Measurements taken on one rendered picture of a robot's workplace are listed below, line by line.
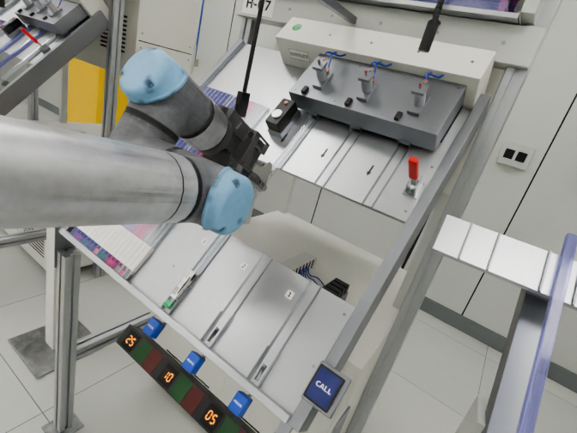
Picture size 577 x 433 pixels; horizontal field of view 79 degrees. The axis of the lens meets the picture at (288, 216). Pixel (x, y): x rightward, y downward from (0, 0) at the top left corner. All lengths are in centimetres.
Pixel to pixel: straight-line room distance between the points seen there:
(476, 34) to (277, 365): 74
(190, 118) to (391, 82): 45
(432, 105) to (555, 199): 167
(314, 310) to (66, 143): 46
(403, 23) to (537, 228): 168
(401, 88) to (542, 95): 161
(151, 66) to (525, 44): 68
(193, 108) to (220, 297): 34
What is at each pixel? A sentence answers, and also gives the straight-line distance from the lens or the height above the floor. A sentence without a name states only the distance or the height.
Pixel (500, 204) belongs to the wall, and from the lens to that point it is 236.
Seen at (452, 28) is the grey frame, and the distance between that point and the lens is 90.
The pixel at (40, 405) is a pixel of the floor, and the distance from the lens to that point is 155.
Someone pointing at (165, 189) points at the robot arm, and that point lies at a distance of 34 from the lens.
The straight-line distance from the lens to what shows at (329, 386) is 55.
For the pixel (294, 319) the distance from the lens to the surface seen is 63.
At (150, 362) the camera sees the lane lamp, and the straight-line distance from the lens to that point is 73.
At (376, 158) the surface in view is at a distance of 75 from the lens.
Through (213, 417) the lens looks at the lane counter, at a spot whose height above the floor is 66.
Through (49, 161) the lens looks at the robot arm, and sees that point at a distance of 28.
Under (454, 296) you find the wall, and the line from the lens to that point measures 254.
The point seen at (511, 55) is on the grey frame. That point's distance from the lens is 88.
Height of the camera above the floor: 117
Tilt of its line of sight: 20 degrees down
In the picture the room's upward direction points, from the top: 15 degrees clockwise
